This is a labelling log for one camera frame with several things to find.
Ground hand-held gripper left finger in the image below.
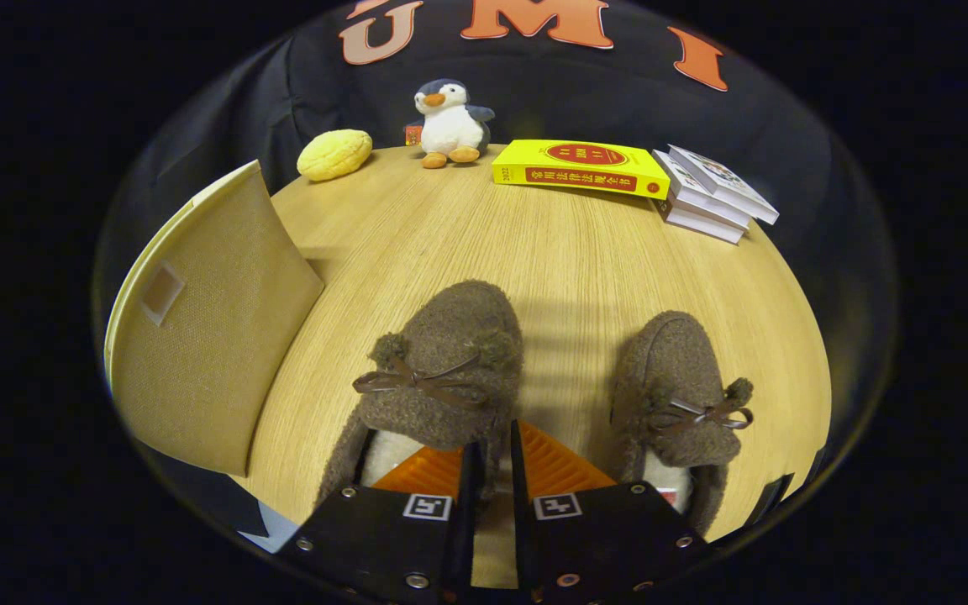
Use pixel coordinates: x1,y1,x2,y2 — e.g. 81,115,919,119
274,443,485,605

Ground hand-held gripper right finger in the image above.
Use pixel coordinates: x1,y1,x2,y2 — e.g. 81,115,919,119
509,420,712,605

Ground brown fuzzy shoe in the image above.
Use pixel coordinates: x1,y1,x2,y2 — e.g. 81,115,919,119
313,280,525,513
610,311,755,539

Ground beige fabric storage box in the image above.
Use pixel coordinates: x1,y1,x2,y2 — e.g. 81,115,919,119
103,160,325,477

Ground yellow book with red label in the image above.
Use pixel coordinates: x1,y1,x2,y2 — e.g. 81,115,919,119
492,139,671,200

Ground white paperback book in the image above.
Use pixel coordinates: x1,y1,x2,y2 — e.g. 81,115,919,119
652,150,752,232

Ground penguin plush toy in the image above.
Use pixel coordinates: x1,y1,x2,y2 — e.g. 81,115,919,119
413,78,497,170

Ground small illustrated white book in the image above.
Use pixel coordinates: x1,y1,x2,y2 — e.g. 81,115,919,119
667,145,781,225

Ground yellow bun-shaped toy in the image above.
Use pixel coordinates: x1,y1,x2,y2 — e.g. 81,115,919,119
297,129,373,182

